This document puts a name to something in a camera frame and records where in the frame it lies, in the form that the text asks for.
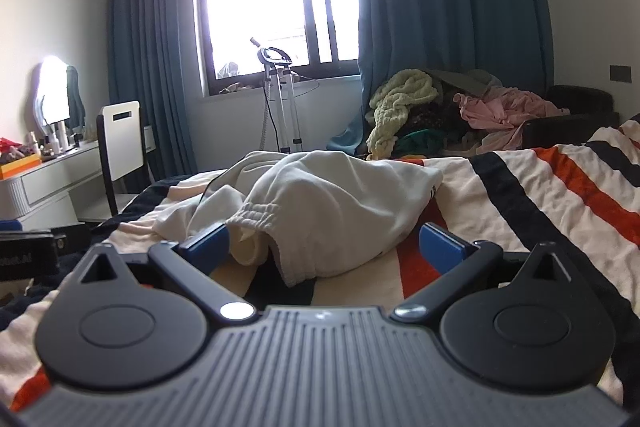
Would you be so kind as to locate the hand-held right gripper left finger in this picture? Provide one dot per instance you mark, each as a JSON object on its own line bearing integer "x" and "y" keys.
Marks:
{"x": 207, "y": 241}

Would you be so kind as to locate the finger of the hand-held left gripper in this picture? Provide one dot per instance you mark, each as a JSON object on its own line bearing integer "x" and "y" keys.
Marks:
{"x": 75, "y": 238}

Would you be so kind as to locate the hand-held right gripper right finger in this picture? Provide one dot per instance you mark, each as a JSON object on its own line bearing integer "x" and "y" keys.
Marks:
{"x": 440, "y": 243}

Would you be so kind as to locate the white pants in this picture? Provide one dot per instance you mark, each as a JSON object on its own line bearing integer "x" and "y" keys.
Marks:
{"x": 325, "y": 207}

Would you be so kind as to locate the dark patterned clothes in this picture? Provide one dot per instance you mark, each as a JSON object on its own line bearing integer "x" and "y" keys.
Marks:
{"x": 440, "y": 119}

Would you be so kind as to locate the pink clothes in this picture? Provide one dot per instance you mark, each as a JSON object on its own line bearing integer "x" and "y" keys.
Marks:
{"x": 500, "y": 109}

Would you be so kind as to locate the white dressing table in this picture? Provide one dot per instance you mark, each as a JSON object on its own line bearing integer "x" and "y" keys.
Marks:
{"x": 45, "y": 189}

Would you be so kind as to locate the orange box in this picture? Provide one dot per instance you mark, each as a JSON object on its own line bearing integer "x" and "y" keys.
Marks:
{"x": 17, "y": 168}

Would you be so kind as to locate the row of cosmetic bottles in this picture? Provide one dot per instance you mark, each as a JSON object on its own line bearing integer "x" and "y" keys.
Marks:
{"x": 55, "y": 143}

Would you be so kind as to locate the green garment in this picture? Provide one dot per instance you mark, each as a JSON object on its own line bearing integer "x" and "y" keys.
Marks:
{"x": 420, "y": 142}

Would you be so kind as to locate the white chair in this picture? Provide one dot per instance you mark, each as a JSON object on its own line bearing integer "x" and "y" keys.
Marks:
{"x": 120, "y": 142}

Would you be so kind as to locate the striped blanket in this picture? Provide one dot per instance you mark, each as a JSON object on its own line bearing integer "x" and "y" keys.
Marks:
{"x": 550, "y": 207}

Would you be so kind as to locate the blue cloth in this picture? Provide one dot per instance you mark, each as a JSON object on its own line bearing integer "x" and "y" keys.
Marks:
{"x": 350, "y": 138}

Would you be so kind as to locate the dark green hanging cloth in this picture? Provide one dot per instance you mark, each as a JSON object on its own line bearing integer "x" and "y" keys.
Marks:
{"x": 76, "y": 97}

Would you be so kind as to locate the yellow-green knit blanket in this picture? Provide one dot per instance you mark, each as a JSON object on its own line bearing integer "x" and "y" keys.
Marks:
{"x": 400, "y": 102}

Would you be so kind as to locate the vanity mirror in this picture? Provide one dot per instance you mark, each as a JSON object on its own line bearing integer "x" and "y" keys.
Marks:
{"x": 52, "y": 92}

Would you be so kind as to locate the garment steamer stand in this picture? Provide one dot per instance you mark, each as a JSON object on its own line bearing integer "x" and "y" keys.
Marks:
{"x": 278, "y": 107}

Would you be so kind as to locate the small beige cloth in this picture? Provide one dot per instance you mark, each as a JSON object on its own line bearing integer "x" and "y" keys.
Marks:
{"x": 237, "y": 89}

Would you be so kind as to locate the grey garment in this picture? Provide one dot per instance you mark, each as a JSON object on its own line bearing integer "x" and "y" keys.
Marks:
{"x": 465, "y": 79}

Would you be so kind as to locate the black sofa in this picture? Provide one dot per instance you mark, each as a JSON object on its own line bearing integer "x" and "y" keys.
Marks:
{"x": 575, "y": 122}

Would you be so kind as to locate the blue curtain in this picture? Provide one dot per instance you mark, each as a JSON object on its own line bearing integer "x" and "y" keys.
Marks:
{"x": 450, "y": 7}
{"x": 150, "y": 57}

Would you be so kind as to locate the dark framed window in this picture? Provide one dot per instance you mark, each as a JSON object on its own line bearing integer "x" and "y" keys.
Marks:
{"x": 260, "y": 7}

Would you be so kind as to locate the dark wall switch plate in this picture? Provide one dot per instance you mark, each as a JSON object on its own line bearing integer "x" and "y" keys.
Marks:
{"x": 625, "y": 73}

